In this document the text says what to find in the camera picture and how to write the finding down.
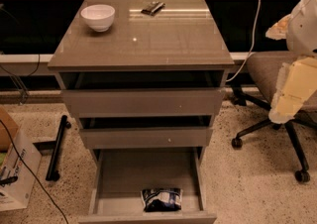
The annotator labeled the dark snack bar wrapper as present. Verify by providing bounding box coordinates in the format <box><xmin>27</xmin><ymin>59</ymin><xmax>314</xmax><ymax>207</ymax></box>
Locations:
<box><xmin>142</xmin><ymin>1</ymin><xmax>165</xmax><ymax>16</ymax></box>

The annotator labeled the grey top drawer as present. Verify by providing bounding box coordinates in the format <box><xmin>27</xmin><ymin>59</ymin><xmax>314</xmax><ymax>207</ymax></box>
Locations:
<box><xmin>62</xmin><ymin>89</ymin><xmax>224</xmax><ymax>118</ymax></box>

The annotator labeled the brown cardboard box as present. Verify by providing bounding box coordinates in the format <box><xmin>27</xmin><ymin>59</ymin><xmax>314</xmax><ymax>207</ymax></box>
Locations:
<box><xmin>0</xmin><ymin>107</ymin><xmax>19</xmax><ymax>152</ymax></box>

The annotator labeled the blue chip bag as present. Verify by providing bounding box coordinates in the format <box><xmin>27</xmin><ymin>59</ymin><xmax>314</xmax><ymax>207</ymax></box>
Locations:
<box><xmin>141</xmin><ymin>187</ymin><xmax>183</xmax><ymax>212</ymax></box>

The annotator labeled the black bar with wheels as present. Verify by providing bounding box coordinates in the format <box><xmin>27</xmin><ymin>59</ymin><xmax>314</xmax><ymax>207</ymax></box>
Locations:
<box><xmin>46</xmin><ymin>115</ymin><xmax>71</xmax><ymax>181</ymax></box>

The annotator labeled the brown office chair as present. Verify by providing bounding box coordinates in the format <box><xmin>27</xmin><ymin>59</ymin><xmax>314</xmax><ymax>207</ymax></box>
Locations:
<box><xmin>232</xmin><ymin>51</ymin><xmax>317</xmax><ymax>183</ymax></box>

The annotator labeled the grey open bottom drawer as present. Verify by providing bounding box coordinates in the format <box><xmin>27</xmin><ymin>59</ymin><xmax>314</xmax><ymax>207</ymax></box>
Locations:
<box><xmin>78</xmin><ymin>148</ymin><xmax>216</xmax><ymax>224</ymax></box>

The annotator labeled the black cable on floor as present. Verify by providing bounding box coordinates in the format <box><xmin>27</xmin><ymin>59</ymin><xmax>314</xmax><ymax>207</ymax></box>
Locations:
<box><xmin>0</xmin><ymin>119</ymin><xmax>69</xmax><ymax>224</ymax></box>

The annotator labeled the grey middle drawer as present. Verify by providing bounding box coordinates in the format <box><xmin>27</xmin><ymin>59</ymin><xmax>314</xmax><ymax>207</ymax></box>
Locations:
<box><xmin>79</xmin><ymin>127</ymin><xmax>212</xmax><ymax>149</ymax></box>

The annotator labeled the white cardboard box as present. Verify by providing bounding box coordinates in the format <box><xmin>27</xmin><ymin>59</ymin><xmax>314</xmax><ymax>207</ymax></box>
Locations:
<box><xmin>0</xmin><ymin>129</ymin><xmax>42</xmax><ymax>211</ymax></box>

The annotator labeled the white ceramic bowl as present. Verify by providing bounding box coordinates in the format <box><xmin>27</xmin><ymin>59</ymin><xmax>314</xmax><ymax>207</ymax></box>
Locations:
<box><xmin>80</xmin><ymin>4</ymin><xmax>115</xmax><ymax>32</ymax></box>

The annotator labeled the grey drawer cabinet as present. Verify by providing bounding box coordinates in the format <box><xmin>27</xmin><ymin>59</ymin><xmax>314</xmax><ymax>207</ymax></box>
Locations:
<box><xmin>47</xmin><ymin>0</ymin><xmax>236</xmax><ymax>224</ymax></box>

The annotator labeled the white hanging cable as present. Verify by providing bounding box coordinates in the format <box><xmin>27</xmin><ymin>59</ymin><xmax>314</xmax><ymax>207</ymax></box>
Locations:
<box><xmin>225</xmin><ymin>0</ymin><xmax>262</xmax><ymax>83</ymax></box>

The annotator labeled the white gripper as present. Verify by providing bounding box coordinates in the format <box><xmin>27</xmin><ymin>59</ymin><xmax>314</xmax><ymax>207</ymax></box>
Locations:
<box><xmin>265</xmin><ymin>0</ymin><xmax>317</xmax><ymax>124</ymax></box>

